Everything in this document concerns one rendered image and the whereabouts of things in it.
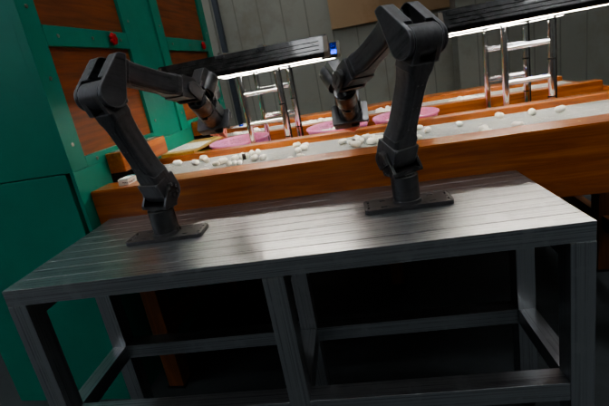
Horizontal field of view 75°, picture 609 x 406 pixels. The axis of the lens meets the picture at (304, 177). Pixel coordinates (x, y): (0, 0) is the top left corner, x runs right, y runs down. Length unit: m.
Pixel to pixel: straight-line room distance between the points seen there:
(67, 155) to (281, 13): 2.60
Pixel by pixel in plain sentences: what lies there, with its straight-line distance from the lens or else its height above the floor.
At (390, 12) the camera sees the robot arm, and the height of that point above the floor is 1.09.
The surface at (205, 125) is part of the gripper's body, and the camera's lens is 1.26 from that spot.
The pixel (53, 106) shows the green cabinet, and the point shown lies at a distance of 1.37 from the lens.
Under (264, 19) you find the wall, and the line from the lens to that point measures 3.66.
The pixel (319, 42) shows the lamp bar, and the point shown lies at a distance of 1.38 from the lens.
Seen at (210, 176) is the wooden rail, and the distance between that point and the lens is 1.20.
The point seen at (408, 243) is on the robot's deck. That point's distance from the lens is 0.78.
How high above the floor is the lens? 1.01
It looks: 15 degrees down
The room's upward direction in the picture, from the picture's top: 10 degrees counter-clockwise
